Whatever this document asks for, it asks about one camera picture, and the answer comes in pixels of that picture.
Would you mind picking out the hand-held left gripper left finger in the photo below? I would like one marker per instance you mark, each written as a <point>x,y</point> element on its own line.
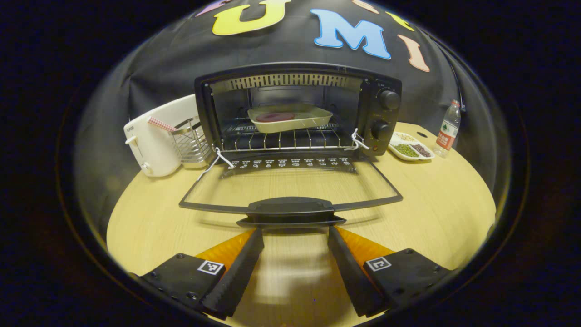
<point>238,277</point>

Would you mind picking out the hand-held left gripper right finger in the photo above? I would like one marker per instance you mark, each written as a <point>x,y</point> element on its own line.
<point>352,272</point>

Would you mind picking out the cream food tray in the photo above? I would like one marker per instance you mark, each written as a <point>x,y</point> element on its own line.
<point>295,125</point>

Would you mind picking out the black electric oven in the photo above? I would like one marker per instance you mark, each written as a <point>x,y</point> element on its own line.
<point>383,116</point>

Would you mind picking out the pink meat slice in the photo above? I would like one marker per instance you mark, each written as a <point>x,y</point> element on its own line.
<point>276,116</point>

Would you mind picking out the metal oven rack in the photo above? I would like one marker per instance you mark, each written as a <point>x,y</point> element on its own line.
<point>290,140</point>

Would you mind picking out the white divided dish of beans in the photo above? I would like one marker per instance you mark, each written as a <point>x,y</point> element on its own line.
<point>411,146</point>

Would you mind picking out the white toaster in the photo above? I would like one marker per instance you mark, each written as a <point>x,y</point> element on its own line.
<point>154,145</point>

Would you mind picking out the clear plastic bottle red label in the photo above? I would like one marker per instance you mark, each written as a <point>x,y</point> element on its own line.
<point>448,131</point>

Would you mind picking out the red checked ribbon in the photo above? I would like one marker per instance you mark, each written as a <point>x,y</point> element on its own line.
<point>161,124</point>

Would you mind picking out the black backdrop cloth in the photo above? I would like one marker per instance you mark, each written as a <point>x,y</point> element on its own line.
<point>159,68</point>

